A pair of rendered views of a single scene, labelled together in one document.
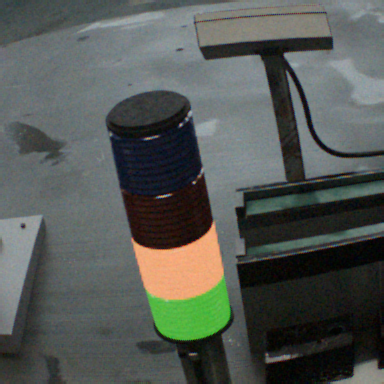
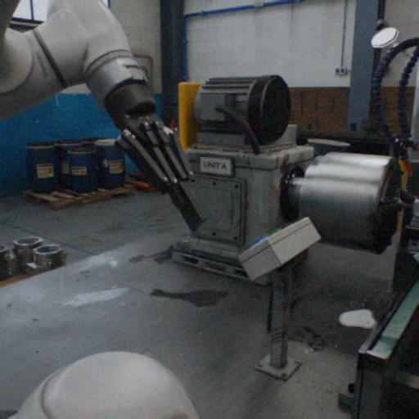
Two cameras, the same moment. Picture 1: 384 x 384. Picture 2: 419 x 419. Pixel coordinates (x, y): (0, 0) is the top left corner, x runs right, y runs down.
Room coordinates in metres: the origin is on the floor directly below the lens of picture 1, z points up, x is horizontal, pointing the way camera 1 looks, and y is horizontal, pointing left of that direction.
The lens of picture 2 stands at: (1.01, 0.60, 1.31)
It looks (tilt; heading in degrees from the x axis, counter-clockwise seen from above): 15 degrees down; 299
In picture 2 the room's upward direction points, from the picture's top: straight up
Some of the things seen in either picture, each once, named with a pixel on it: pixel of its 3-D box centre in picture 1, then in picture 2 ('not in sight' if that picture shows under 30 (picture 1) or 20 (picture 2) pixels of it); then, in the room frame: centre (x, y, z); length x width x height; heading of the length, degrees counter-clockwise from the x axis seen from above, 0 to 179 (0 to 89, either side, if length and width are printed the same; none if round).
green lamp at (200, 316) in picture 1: (188, 300); not in sight; (0.73, 0.02, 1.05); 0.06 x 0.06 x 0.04
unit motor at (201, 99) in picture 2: not in sight; (227, 148); (1.60, -0.59, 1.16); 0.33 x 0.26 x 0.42; 173
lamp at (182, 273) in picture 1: (177, 253); not in sight; (0.73, 0.02, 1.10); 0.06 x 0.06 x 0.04
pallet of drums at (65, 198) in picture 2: not in sight; (78, 169); (5.26, -3.62, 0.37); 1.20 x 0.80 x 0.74; 76
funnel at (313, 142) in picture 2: not in sight; (327, 161); (1.65, -2.04, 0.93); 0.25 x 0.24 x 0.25; 81
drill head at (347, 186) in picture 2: not in sight; (335, 199); (1.27, -0.59, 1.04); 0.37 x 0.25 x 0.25; 173
